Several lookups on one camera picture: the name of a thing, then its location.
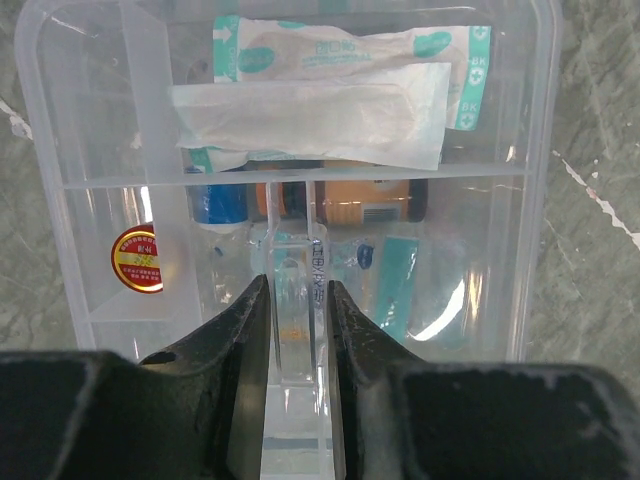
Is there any clear divider tray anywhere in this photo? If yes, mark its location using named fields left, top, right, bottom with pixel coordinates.
left=15, top=1, right=561, bottom=479

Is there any brown syrup bottle orange cap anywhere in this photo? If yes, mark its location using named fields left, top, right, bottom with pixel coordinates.
left=276, top=179, right=429, bottom=226

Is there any white teal swab packet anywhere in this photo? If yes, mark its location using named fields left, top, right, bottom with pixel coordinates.
left=212, top=15, right=491, bottom=131

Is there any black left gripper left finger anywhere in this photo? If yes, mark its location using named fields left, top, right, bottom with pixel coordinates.
left=1, top=275, right=271, bottom=479

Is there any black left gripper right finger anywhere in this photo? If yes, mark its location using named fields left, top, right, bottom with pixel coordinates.
left=327, top=281, right=639, bottom=479

